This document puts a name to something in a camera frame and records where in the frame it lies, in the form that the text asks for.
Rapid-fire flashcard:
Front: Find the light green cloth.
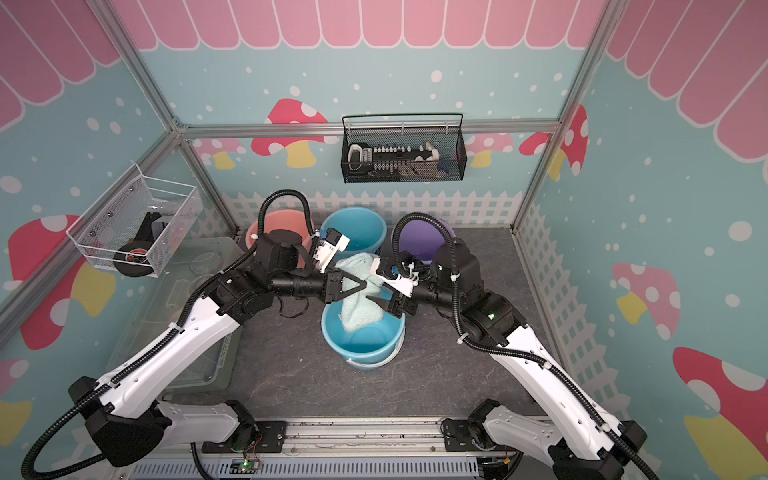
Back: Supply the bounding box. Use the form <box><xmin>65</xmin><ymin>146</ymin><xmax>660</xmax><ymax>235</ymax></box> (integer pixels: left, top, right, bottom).
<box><xmin>336</xmin><ymin>252</ymin><xmax>385</xmax><ymax>333</ymax></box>

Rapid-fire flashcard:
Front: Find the blue bucket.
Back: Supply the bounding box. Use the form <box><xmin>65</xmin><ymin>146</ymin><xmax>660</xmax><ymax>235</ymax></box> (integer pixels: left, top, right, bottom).
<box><xmin>322</xmin><ymin>206</ymin><xmax>387</xmax><ymax>259</ymax></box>
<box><xmin>321</xmin><ymin>302</ymin><xmax>406</xmax><ymax>370</ymax></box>

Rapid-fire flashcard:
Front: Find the purple bucket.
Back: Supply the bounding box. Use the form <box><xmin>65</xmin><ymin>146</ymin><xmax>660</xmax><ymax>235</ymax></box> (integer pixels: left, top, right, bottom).
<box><xmin>391</xmin><ymin>212</ymin><xmax>455</xmax><ymax>264</ymax></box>

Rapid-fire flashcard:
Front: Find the pink plastic bucket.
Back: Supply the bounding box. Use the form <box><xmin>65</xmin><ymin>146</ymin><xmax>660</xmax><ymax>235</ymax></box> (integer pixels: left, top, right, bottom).
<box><xmin>244</xmin><ymin>209</ymin><xmax>312</xmax><ymax>268</ymax></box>

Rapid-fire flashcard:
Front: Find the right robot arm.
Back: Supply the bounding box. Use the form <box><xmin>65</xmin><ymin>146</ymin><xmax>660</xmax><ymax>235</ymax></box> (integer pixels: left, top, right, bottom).
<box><xmin>383</xmin><ymin>238</ymin><xmax>657</xmax><ymax>479</ymax></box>

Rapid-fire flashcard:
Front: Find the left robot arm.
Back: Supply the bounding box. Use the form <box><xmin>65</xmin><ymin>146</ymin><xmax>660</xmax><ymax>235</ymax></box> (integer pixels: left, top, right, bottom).
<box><xmin>70</xmin><ymin>229</ymin><xmax>349</xmax><ymax>467</ymax></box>

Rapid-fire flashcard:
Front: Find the clear plastic storage box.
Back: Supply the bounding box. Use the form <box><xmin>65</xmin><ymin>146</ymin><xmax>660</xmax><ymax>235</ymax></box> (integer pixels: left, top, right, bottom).
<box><xmin>107</xmin><ymin>237</ymin><xmax>243</xmax><ymax>395</ymax></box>

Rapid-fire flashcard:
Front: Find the black tape dispenser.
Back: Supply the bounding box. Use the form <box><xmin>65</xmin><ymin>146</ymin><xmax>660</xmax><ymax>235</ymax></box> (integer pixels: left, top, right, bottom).
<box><xmin>113</xmin><ymin>211</ymin><xmax>162</xmax><ymax>278</ymax></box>

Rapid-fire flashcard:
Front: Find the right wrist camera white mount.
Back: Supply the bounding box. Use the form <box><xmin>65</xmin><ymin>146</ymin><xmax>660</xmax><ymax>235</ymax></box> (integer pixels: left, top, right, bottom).
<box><xmin>369</xmin><ymin>256</ymin><xmax>419</xmax><ymax>298</ymax></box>

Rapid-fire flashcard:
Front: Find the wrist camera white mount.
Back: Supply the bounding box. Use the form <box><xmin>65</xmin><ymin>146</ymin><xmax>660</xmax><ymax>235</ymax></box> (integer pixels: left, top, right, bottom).
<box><xmin>310</xmin><ymin>228</ymin><xmax>350</xmax><ymax>273</ymax></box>
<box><xmin>369</xmin><ymin>256</ymin><xmax>419</xmax><ymax>298</ymax></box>

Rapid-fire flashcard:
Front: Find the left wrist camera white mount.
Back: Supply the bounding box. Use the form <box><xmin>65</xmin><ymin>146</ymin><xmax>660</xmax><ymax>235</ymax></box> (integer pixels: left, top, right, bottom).
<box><xmin>310</xmin><ymin>228</ymin><xmax>350</xmax><ymax>273</ymax></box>

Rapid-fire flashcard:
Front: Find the black wire mesh basket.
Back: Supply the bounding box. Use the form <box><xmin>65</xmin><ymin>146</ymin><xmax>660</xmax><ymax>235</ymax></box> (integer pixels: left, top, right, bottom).
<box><xmin>340</xmin><ymin>113</ymin><xmax>467</xmax><ymax>183</ymax></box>

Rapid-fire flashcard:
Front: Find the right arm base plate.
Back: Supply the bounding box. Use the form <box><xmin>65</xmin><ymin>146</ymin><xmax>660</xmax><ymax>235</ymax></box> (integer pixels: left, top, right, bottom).
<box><xmin>439</xmin><ymin>418</ymin><xmax>520</xmax><ymax>456</ymax></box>

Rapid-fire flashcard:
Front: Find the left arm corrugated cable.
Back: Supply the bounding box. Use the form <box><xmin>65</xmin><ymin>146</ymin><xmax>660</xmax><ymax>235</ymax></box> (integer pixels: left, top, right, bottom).
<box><xmin>20</xmin><ymin>189</ymin><xmax>316</xmax><ymax>480</ymax></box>

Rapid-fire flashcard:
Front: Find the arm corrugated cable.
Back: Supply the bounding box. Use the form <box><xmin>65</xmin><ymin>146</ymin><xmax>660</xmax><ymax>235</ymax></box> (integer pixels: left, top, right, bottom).
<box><xmin>391</xmin><ymin>212</ymin><xmax>661</xmax><ymax>480</ymax></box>
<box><xmin>20</xmin><ymin>189</ymin><xmax>316</xmax><ymax>480</ymax></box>

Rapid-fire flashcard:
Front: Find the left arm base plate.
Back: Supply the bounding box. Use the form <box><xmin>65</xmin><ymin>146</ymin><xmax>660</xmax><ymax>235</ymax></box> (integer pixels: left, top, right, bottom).
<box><xmin>201</xmin><ymin>421</ymin><xmax>287</xmax><ymax>454</ymax></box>

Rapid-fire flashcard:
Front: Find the white wire basket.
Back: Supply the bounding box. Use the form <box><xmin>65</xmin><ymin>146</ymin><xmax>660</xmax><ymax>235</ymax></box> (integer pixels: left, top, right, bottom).
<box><xmin>67</xmin><ymin>165</ymin><xmax>203</xmax><ymax>277</ymax></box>

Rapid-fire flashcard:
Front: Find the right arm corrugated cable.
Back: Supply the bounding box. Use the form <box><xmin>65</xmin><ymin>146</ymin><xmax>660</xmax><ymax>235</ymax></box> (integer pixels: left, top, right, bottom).
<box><xmin>391</xmin><ymin>212</ymin><xmax>661</xmax><ymax>480</ymax></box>

